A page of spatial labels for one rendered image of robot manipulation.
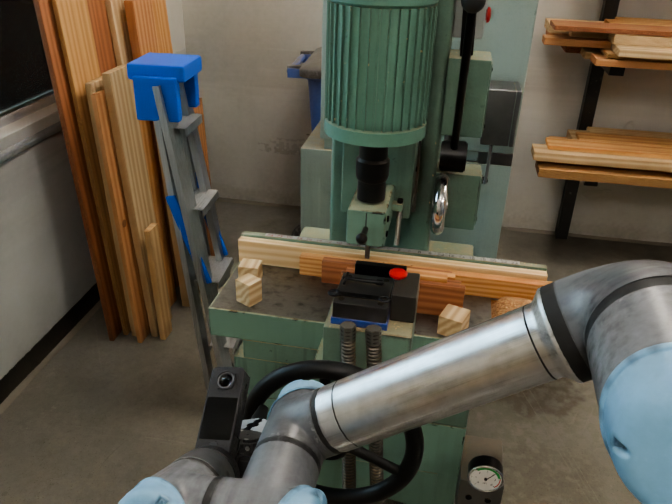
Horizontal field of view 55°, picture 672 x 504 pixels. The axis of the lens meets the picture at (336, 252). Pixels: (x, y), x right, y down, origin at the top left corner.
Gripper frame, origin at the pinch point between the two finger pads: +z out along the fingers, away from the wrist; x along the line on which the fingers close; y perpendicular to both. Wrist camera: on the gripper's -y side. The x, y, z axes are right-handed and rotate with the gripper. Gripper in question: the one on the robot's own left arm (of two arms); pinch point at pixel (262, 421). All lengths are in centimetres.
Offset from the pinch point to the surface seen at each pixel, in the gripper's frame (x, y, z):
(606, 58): 79, -114, 188
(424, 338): 21.5, -11.6, 21.0
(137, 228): -91, -32, 126
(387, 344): 16.4, -11.4, 10.2
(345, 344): 10.0, -11.0, 8.7
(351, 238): 7.1, -28.2, 24.7
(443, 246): 22, -29, 73
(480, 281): 31, -22, 33
